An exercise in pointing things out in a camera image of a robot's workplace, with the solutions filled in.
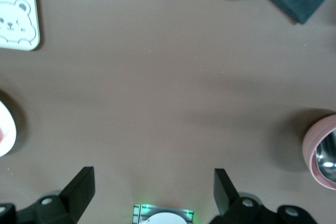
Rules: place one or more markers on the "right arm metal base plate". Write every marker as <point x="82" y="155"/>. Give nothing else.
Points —
<point x="137" y="212"/>

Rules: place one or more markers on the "white round plate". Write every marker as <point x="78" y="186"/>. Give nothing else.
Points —
<point x="8" y="121"/>

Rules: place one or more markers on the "pink bowl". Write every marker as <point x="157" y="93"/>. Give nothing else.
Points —
<point x="311" y="140"/>

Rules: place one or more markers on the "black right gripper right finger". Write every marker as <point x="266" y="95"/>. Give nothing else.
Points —
<point x="236" y="211"/>

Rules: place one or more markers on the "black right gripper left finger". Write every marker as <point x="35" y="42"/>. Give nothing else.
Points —
<point x="65" y="208"/>

